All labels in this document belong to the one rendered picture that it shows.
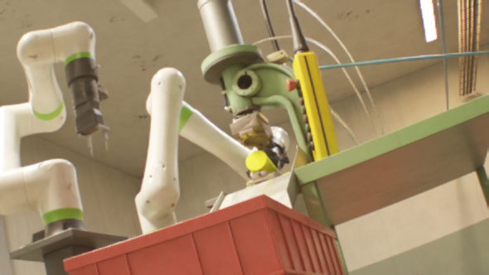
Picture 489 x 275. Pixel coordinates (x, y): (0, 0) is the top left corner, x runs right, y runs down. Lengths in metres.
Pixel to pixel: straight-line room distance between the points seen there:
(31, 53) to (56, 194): 0.40
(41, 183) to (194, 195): 9.52
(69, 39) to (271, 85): 0.72
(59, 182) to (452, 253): 8.79
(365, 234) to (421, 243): 1.00
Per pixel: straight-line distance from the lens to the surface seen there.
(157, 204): 1.97
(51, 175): 1.68
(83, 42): 1.65
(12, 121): 2.01
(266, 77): 2.02
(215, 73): 2.06
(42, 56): 1.67
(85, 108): 1.58
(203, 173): 11.13
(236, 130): 1.92
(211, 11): 2.14
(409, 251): 10.06
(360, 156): 1.57
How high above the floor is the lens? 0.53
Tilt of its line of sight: 19 degrees up
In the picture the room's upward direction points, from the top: 16 degrees counter-clockwise
